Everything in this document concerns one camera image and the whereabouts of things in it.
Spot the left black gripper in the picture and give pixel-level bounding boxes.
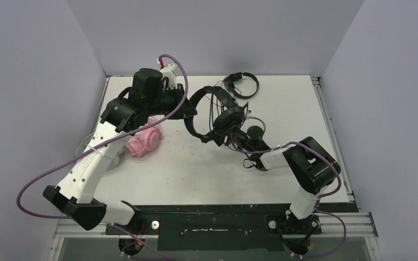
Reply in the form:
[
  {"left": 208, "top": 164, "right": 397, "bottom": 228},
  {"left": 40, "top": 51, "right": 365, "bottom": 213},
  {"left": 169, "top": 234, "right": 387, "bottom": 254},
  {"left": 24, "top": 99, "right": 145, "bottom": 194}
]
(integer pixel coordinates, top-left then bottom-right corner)
[{"left": 145, "top": 83, "right": 196, "bottom": 120}]

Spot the pink headset with cable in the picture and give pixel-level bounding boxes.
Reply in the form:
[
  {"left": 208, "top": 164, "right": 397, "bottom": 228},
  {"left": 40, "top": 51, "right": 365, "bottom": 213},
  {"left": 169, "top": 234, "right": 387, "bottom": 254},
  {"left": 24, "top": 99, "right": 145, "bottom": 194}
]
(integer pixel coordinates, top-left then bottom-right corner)
[{"left": 123, "top": 117, "right": 164, "bottom": 158}]

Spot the white grey gaming headset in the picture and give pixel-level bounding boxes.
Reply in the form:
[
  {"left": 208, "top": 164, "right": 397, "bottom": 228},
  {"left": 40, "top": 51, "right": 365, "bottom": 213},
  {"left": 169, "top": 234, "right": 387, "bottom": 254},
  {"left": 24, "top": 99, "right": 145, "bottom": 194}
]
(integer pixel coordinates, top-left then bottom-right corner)
[{"left": 75, "top": 133, "right": 124, "bottom": 171}]

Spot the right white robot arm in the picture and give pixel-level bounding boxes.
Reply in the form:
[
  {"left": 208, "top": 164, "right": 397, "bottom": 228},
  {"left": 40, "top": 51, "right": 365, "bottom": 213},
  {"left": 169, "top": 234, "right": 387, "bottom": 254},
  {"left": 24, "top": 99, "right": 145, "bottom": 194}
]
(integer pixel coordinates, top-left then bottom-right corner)
[{"left": 226, "top": 126, "right": 342, "bottom": 233}]

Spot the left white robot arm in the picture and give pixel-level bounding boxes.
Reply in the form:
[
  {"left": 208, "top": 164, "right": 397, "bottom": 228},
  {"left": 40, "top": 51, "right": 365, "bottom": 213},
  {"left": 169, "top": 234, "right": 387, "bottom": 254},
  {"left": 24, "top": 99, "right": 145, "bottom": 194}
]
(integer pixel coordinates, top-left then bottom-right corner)
[{"left": 43, "top": 63, "right": 196, "bottom": 234}]

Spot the small black on-ear headphones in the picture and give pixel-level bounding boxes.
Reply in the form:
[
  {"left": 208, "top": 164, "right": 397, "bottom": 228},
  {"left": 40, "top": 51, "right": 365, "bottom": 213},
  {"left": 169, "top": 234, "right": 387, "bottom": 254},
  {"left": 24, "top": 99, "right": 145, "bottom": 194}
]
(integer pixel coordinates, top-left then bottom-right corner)
[{"left": 223, "top": 72, "right": 260, "bottom": 100}]

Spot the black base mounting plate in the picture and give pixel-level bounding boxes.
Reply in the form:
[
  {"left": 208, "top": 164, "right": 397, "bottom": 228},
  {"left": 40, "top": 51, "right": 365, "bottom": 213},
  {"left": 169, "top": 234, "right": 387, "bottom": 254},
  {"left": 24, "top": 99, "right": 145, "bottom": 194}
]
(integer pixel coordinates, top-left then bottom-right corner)
[{"left": 106, "top": 203, "right": 322, "bottom": 251}]

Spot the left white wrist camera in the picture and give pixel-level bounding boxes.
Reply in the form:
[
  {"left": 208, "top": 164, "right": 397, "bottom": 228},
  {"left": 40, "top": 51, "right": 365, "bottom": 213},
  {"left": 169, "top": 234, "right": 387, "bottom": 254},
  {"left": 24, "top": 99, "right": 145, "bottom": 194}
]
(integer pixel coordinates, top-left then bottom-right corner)
[{"left": 160, "top": 63, "right": 179, "bottom": 89}]

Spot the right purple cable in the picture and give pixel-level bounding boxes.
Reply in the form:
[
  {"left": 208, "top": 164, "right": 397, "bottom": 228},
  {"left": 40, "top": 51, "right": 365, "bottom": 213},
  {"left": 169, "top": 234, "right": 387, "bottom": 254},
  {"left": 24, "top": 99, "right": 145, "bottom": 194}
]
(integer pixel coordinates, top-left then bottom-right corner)
[{"left": 229, "top": 135, "right": 347, "bottom": 260}]

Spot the aluminium frame rail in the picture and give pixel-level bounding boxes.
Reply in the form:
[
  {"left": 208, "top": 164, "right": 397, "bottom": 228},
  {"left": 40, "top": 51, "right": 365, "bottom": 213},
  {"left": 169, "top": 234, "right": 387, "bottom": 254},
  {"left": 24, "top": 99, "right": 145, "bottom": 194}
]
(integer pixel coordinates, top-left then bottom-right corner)
[{"left": 48, "top": 213, "right": 382, "bottom": 260}]

